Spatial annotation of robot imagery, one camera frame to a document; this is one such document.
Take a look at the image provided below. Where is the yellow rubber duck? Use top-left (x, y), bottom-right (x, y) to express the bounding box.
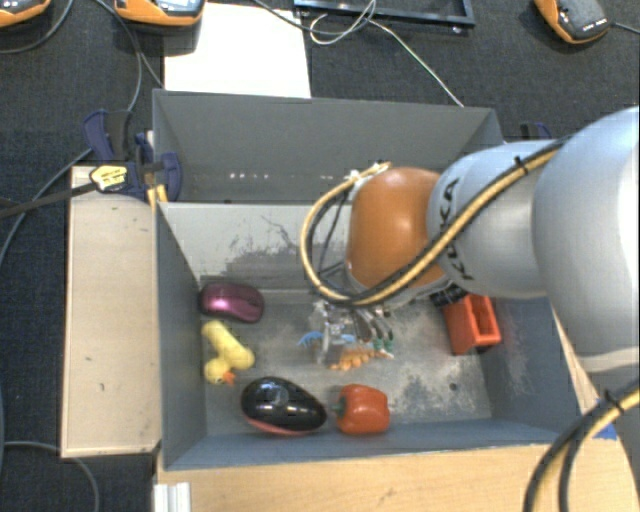
top-left (200, 319), bottom-right (257, 387)

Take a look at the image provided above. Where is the black and red computer mouse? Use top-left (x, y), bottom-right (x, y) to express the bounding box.
top-left (240, 375), bottom-right (329, 438)

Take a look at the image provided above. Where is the black cylinder on white bracket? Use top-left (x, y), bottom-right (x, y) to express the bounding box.
top-left (429, 285), bottom-right (470, 308)

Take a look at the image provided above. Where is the orange ridged toy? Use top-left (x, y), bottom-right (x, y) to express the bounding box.
top-left (328, 348), bottom-right (395, 372)

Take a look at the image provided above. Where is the red-orange plastic box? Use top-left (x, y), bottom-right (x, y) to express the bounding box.
top-left (441, 293), bottom-right (503, 357)

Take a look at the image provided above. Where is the pale wood flat board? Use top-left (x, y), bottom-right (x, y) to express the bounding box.
top-left (59, 166), bottom-right (164, 459)

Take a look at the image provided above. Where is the red-orange toy bell pepper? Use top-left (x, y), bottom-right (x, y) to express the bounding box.
top-left (329, 383), bottom-right (392, 436)

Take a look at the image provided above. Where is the purple computer mouse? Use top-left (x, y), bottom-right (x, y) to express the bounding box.
top-left (198, 281), bottom-right (266, 324)

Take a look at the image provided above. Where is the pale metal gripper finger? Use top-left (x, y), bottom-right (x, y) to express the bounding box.
top-left (310, 300), bottom-right (332, 338)
top-left (316, 335), bottom-right (347, 367)

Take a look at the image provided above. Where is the grey metal bin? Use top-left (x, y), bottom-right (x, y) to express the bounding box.
top-left (151, 88), bottom-right (586, 472)

